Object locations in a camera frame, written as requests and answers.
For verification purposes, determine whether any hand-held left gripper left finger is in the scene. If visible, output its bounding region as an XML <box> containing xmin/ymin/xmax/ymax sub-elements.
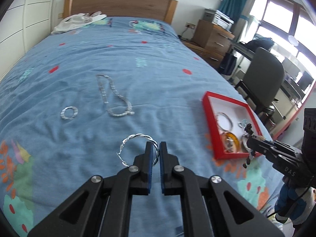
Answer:
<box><xmin>27</xmin><ymin>141</ymin><xmax>153</xmax><ymax>237</ymax></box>

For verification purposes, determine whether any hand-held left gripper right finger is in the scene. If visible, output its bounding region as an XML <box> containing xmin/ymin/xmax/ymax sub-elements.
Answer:
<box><xmin>159</xmin><ymin>141</ymin><xmax>285</xmax><ymax>237</ymax></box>

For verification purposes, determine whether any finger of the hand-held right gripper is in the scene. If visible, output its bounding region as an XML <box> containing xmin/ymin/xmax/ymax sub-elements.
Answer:
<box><xmin>247</xmin><ymin>144</ymin><xmax>313</xmax><ymax>186</ymax></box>
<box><xmin>247</xmin><ymin>135</ymin><xmax>304</xmax><ymax>160</ymax></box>

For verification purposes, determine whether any black and white bead bracelet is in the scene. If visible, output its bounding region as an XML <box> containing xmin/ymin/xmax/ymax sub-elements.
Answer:
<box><xmin>243</xmin><ymin>123</ymin><xmax>262</xmax><ymax>170</ymax></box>

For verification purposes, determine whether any dark brown bangle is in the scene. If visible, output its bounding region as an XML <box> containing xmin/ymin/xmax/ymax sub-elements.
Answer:
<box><xmin>240</xmin><ymin>133</ymin><xmax>253</xmax><ymax>153</ymax></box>

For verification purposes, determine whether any amber translucent bangle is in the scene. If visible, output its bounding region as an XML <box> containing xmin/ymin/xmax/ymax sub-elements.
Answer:
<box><xmin>222</xmin><ymin>131</ymin><xmax>242</xmax><ymax>153</ymax></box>

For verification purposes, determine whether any twisted silver hoop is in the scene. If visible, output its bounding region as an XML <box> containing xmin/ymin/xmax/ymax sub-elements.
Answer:
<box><xmin>117</xmin><ymin>133</ymin><xmax>160</xmax><ymax>166</ymax></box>
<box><xmin>60</xmin><ymin>106</ymin><xmax>79</xmax><ymax>120</ymax></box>

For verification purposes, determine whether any thin silver bangle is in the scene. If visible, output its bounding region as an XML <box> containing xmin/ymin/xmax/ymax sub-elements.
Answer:
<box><xmin>216</xmin><ymin>112</ymin><xmax>234</xmax><ymax>132</ymax></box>

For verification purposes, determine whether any red jewelry box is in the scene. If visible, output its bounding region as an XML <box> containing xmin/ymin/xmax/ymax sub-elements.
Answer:
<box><xmin>202</xmin><ymin>91</ymin><xmax>262</xmax><ymax>160</ymax></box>

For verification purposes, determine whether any person's right hand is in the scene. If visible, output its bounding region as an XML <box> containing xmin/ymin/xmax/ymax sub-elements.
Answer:
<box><xmin>275</xmin><ymin>182</ymin><xmax>316</xmax><ymax>225</ymax></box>

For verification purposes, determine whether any desk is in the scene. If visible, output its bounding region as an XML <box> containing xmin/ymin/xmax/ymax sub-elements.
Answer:
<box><xmin>229</xmin><ymin>41</ymin><xmax>305</xmax><ymax>129</ymax></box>

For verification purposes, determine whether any dark office chair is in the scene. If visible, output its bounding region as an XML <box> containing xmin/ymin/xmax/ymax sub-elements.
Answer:
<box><xmin>234</xmin><ymin>47</ymin><xmax>285</xmax><ymax>127</ymax></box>

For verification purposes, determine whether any computer monitor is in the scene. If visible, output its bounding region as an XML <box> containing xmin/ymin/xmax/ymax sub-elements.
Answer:
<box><xmin>281</xmin><ymin>57</ymin><xmax>315</xmax><ymax>93</ymax></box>

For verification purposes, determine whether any black hanging bag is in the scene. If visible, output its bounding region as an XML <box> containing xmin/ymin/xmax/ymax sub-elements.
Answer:
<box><xmin>219</xmin><ymin>53</ymin><xmax>238</xmax><ymax>75</ymax></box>

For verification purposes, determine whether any dark backpack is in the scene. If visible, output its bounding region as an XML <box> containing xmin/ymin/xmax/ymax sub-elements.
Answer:
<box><xmin>246</xmin><ymin>37</ymin><xmax>275</xmax><ymax>53</ymax></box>

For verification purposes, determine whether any low wooden bedside table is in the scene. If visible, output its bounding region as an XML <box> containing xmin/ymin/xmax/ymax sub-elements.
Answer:
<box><xmin>181</xmin><ymin>40</ymin><xmax>224</xmax><ymax>68</ymax></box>

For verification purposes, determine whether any wooden drawer cabinet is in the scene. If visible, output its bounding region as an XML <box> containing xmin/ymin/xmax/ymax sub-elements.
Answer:
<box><xmin>192</xmin><ymin>19</ymin><xmax>235</xmax><ymax>63</ymax></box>

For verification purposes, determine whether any window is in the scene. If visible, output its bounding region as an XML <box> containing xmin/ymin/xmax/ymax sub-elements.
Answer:
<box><xmin>249</xmin><ymin>0</ymin><xmax>316</xmax><ymax>63</ymax></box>

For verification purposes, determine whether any grey printer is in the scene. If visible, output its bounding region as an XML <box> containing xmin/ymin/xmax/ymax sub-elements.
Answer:
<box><xmin>202</xmin><ymin>8</ymin><xmax>234</xmax><ymax>30</ymax></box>

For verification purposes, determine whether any teal curtain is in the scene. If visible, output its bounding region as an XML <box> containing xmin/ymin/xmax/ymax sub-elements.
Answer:
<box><xmin>218</xmin><ymin>0</ymin><xmax>260</xmax><ymax>31</ymax></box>

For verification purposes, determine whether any white garment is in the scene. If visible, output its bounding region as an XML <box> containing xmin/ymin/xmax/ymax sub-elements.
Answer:
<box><xmin>51</xmin><ymin>11</ymin><xmax>107</xmax><ymax>35</ymax></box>

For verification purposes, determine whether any wooden headboard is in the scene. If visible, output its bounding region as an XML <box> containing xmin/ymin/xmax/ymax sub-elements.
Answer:
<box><xmin>63</xmin><ymin>0</ymin><xmax>178</xmax><ymax>25</ymax></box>

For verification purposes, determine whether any white wardrobe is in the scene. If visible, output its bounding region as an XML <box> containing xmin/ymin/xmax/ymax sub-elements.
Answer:
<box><xmin>0</xmin><ymin>0</ymin><xmax>65</xmax><ymax>79</ymax></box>

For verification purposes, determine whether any silver chain necklace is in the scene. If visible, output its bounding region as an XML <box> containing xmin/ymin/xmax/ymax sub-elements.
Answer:
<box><xmin>95</xmin><ymin>74</ymin><xmax>135</xmax><ymax>118</ymax></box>

